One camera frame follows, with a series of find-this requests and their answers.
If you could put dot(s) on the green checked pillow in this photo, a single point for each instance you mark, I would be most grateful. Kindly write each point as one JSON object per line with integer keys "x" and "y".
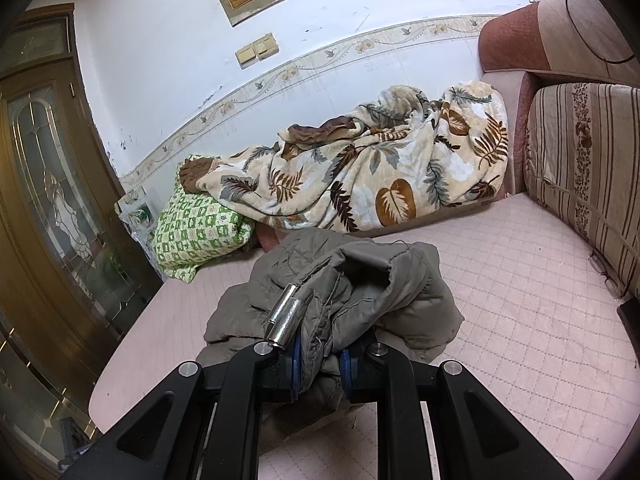
{"x": 200, "y": 230}

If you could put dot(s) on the pink quilted mattress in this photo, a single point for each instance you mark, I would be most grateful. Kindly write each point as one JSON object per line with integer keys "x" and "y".
{"x": 525, "y": 320}

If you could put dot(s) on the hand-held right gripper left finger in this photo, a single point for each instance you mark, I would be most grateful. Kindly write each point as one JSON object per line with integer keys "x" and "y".
{"x": 296, "y": 370}

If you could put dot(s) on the striped sofa cushion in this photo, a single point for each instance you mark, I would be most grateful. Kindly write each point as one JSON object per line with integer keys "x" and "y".
{"x": 590, "y": 160}

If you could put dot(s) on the grey puffer jacket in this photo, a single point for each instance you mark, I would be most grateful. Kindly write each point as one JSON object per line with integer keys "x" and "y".
{"x": 350, "y": 285}

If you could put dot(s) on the eyeglasses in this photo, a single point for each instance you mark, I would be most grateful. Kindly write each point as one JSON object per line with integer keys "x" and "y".
{"x": 607, "y": 275}

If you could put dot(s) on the beige wall switch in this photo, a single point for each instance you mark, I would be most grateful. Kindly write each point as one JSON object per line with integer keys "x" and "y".
{"x": 246, "y": 56}
{"x": 266, "y": 45}

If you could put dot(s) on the leaf print blanket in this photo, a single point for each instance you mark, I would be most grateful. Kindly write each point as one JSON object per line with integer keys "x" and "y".
{"x": 375, "y": 175}

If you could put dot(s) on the wooden glass door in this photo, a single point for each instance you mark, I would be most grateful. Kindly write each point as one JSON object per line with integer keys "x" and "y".
{"x": 50, "y": 185}

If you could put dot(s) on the reddish brown sofa armrest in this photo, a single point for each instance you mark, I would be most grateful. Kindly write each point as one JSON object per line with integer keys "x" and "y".
{"x": 540, "y": 25}

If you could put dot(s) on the brown pillow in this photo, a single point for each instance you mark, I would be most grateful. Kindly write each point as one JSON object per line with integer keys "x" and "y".
{"x": 267, "y": 240}

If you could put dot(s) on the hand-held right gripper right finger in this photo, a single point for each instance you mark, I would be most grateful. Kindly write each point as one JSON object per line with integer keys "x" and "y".
{"x": 345, "y": 367}

